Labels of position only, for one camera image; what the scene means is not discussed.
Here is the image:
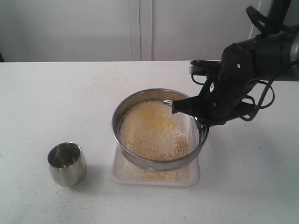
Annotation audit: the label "yellow millet grain pile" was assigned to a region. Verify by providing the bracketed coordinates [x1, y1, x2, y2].
[116, 100, 190, 182]

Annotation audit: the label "stainless steel cup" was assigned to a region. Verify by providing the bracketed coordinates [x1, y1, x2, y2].
[47, 142, 87, 188]

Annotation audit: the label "round stainless steel sieve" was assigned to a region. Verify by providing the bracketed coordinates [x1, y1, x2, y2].
[112, 88, 209, 171]

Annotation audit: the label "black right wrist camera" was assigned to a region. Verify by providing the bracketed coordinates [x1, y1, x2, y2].
[189, 60, 221, 76]

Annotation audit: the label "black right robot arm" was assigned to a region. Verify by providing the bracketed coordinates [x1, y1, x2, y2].
[187, 32, 299, 126]

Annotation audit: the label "white cabinet doors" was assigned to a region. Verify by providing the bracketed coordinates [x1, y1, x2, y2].
[0, 0, 271, 62]

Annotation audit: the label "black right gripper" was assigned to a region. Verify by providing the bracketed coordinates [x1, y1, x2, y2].
[171, 70, 255, 126]

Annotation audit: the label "white square plastic tray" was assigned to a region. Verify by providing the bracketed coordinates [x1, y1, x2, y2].
[113, 149, 200, 187]

